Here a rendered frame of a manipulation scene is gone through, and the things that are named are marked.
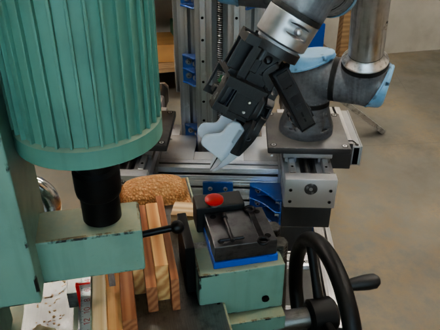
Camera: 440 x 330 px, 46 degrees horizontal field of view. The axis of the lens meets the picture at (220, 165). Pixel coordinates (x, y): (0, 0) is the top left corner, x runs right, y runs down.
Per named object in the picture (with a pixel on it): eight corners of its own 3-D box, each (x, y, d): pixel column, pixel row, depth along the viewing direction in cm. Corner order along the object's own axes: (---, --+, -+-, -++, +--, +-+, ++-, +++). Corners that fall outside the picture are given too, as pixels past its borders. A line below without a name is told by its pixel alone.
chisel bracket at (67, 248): (146, 277, 72) (142, 230, 68) (42, 293, 70) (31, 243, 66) (143, 244, 79) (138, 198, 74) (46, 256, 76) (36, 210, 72)
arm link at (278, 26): (307, 21, 75) (328, 36, 68) (290, 48, 76) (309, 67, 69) (264, -4, 72) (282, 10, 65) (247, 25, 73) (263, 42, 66)
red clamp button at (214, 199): (225, 206, 82) (225, 201, 82) (206, 208, 82) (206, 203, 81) (221, 196, 85) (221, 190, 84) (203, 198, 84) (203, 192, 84)
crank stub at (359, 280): (373, 276, 83) (379, 291, 82) (340, 281, 82) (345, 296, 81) (378, 269, 81) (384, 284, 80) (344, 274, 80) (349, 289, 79)
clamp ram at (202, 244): (233, 286, 82) (234, 241, 78) (186, 293, 81) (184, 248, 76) (221, 249, 90) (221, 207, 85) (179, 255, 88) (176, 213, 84)
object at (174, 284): (180, 310, 79) (179, 279, 75) (172, 311, 78) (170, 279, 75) (164, 222, 97) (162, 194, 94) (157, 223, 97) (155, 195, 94)
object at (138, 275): (145, 293, 82) (143, 267, 79) (135, 294, 81) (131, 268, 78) (138, 232, 95) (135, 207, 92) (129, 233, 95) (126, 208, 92)
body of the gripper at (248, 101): (200, 92, 77) (241, 19, 73) (248, 115, 80) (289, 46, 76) (209, 113, 70) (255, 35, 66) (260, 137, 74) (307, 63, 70)
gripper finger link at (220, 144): (184, 159, 77) (215, 107, 74) (219, 172, 80) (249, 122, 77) (188, 169, 75) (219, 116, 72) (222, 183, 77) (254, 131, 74)
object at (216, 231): (277, 260, 79) (279, 232, 76) (207, 270, 77) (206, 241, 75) (255, 210, 90) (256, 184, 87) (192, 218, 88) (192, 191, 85)
